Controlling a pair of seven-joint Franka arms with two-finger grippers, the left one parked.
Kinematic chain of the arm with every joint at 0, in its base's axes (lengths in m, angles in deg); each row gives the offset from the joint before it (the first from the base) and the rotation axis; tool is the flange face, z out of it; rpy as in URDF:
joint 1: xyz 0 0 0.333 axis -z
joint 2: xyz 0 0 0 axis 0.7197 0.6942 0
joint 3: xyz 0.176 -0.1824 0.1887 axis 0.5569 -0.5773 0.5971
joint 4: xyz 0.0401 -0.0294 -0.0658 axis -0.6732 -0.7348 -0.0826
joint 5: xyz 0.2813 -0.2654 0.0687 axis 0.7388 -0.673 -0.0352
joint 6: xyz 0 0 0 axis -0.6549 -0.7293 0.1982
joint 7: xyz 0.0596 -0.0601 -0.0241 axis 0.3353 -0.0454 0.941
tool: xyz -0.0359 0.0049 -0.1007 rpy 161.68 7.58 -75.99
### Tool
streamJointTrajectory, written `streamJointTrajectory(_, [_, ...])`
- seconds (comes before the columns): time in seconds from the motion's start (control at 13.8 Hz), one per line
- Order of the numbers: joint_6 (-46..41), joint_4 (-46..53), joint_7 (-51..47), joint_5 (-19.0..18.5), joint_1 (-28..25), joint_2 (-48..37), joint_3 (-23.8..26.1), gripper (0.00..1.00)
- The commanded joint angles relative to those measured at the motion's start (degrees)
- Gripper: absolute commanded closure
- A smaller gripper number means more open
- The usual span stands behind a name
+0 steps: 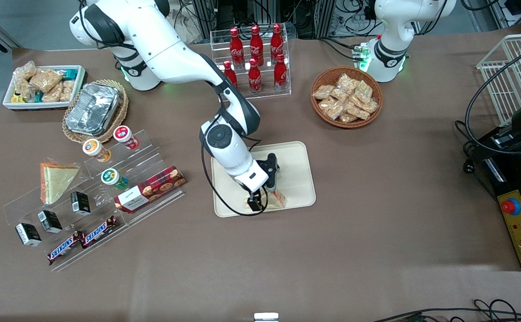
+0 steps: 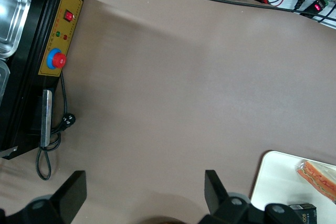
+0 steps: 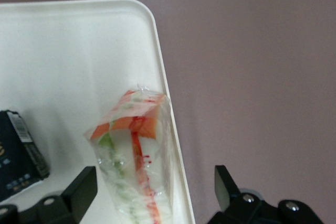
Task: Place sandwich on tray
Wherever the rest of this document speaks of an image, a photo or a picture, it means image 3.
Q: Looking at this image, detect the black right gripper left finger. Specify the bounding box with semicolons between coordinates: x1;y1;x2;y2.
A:
18;166;98;224

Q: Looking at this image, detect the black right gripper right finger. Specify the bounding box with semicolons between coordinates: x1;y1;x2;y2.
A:
208;165;279;224

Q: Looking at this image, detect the triangle sandwich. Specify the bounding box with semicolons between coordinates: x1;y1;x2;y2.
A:
83;83;174;224

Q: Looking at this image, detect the beige plastic serving tray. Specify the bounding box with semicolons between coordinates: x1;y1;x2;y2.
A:
0;0;196;224

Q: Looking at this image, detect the black box with gold print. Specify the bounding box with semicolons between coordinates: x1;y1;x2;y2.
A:
0;109;51;201

